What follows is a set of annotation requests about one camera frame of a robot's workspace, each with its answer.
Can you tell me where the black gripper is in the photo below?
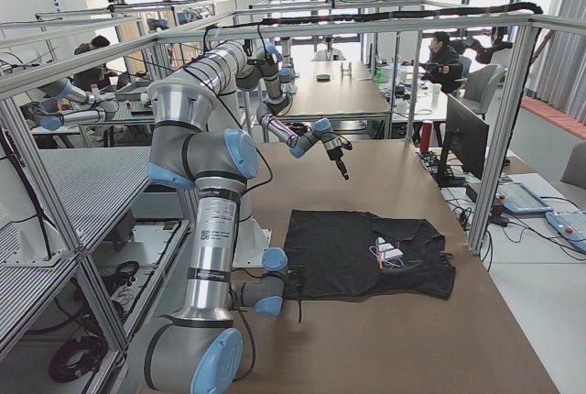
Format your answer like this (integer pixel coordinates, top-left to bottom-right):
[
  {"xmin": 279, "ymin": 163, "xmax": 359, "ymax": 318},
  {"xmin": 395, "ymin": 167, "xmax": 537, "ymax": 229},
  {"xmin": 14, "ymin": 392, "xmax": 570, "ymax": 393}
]
[{"xmin": 325, "ymin": 142, "xmax": 350, "ymax": 181}]

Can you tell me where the black graphic t-shirt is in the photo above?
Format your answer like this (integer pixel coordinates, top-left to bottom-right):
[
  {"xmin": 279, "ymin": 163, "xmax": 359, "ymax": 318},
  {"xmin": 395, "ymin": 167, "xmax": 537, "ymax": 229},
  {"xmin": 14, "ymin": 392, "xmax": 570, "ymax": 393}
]
[{"xmin": 284, "ymin": 210, "xmax": 456, "ymax": 301}]

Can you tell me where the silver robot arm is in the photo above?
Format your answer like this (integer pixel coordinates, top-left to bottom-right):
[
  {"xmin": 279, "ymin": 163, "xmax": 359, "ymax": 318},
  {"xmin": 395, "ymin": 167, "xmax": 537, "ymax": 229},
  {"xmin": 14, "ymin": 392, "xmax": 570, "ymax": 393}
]
[
  {"xmin": 128, "ymin": 78, "xmax": 287, "ymax": 393},
  {"xmin": 171, "ymin": 41, "xmax": 349, "ymax": 183}
]

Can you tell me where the red water bottle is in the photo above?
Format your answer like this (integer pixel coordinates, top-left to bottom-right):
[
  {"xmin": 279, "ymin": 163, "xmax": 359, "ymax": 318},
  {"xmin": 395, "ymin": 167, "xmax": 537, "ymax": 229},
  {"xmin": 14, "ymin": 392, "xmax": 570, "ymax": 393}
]
[{"xmin": 419, "ymin": 120, "xmax": 433, "ymax": 153}]

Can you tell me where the black computer monitor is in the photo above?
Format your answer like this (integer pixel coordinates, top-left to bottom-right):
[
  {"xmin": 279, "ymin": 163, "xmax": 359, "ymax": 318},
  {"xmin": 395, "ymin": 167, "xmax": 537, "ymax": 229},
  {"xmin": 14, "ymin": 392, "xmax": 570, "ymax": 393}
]
[{"xmin": 436, "ymin": 96, "xmax": 489, "ymax": 188}]

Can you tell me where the person in black jacket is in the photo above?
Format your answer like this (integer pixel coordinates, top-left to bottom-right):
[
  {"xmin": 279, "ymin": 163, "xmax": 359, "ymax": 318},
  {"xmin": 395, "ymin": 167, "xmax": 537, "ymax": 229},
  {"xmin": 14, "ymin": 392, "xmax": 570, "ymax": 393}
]
[{"xmin": 419, "ymin": 31, "xmax": 462, "ymax": 93}]

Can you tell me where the grey office chair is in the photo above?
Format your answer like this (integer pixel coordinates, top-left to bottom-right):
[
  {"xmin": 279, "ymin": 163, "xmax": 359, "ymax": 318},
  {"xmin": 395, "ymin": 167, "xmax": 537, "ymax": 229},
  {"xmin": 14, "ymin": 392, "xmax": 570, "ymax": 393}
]
[{"xmin": 461, "ymin": 64, "xmax": 504, "ymax": 119}]

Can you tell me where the teach pendant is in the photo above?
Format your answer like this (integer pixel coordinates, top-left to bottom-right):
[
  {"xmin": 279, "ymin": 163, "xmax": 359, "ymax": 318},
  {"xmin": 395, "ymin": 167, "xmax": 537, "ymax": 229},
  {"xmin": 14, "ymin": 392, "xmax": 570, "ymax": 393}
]
[{"xmin": 495, "ymin": 182, "xmax": 553, "ymax": 215}]

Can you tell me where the aluminium frame post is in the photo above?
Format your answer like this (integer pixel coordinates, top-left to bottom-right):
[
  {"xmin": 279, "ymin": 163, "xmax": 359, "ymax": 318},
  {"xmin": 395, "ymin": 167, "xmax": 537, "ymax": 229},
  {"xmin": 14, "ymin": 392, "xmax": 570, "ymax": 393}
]
[{"xmin": 468, "ymin": 25, "xmax": 539, "ymax": 255}]

